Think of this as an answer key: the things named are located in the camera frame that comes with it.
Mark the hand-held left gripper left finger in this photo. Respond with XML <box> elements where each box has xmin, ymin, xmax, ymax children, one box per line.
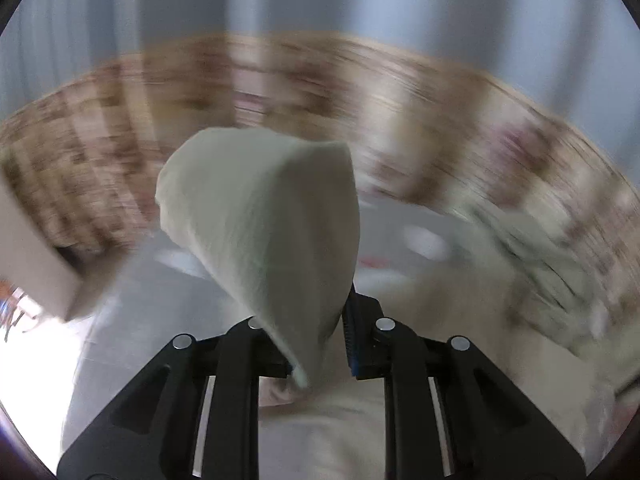
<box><xmin>56</xmin><ymin>317</ymin><xmax>296</xmax><ymax>480</ymax></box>

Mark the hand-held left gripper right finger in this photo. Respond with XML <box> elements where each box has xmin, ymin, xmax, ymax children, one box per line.
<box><xmin>342</xmin><ymin>283</ymin><xmax>587</xmax><ymax>480</ymax></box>

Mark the pale cream garment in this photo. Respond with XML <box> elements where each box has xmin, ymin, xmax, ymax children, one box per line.
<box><xmin>155</xmin><ymin>127</ymin><xmax>623</xmax><ymax>480</ymax></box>

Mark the beige cardboard box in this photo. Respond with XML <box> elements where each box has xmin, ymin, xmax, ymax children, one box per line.
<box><xmin>0</xmin><ymin>172</ymin><xmax>138</xmax><ymax>322</ymax></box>

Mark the floral patterned curtain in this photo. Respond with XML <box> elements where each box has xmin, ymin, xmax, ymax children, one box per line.
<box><xmin>0</xmin><ymin>32</ymin><xmax>640</xmax><ymax>321</ymax></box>

